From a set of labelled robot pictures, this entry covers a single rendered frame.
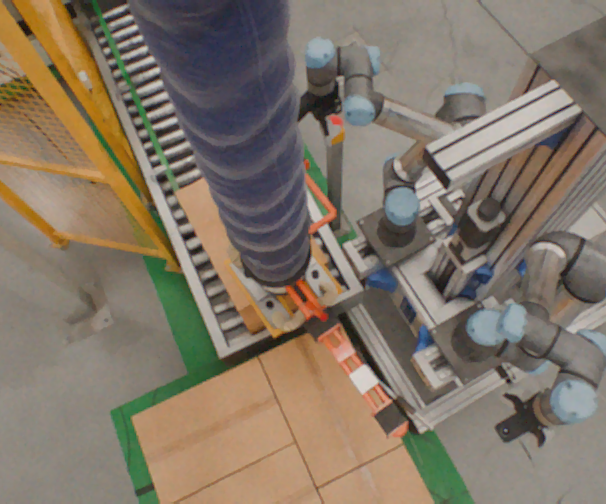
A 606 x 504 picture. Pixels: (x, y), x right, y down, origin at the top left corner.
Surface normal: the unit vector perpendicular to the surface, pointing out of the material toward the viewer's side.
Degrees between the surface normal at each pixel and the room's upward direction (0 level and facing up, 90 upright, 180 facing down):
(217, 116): 76
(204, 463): 0
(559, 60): 0
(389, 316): 0
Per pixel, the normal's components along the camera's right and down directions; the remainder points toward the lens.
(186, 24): 0.05, 0.99
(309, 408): -0.05, -0.38
